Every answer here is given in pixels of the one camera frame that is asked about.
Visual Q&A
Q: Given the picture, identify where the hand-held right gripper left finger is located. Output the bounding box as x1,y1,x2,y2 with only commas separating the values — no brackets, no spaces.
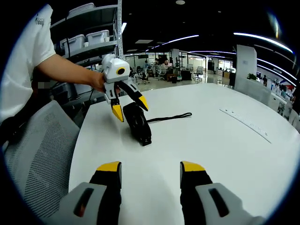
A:
45,161,122,225

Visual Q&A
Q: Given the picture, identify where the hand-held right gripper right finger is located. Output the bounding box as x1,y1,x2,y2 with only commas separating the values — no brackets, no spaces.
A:
180,160,266,225

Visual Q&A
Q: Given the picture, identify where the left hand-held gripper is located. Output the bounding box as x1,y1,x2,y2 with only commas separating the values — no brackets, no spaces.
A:
101,53,150,123

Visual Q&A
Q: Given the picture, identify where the black tape measure with strap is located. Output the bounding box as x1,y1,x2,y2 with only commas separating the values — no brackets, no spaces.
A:
122,102,193,147

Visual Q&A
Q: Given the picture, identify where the person's left forearm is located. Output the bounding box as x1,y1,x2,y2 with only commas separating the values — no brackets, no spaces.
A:
33,53,94,88

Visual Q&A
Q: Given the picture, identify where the grey metal storage shelf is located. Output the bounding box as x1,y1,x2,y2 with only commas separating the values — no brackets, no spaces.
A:
49,0,124,69

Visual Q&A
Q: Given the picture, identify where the white plastic storage box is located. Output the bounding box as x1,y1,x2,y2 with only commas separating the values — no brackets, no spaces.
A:
60,34,86,56
85,30,111,45

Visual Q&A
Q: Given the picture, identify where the grey mesh office chair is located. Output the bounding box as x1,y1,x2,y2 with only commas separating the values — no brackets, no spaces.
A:
1,100,82,219

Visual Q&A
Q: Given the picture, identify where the flat white strip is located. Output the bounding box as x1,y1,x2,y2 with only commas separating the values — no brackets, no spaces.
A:
218,107,272,144

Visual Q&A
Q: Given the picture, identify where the person's body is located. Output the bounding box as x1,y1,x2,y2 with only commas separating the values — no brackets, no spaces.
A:
0,3,57,146

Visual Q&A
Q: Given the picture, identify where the white low partition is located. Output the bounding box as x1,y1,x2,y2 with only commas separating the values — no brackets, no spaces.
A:
233,77,273,106

